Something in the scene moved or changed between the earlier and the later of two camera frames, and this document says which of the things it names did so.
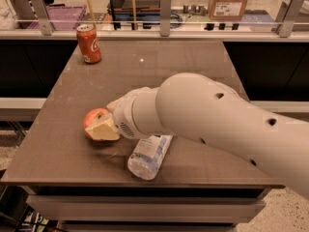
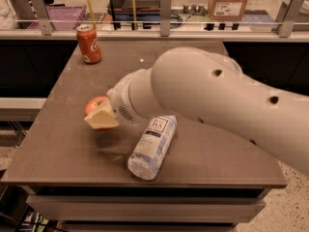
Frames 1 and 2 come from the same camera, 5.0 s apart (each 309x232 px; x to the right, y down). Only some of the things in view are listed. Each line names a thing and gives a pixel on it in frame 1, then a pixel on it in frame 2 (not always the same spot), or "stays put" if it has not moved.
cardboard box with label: [228, 2] stays put
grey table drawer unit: [146, 209] stays put
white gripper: [123, 116] → [120, 98]
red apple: [98, 124] → [95, 104]
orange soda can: [88, 43] stays put
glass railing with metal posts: [57, 14] stays put
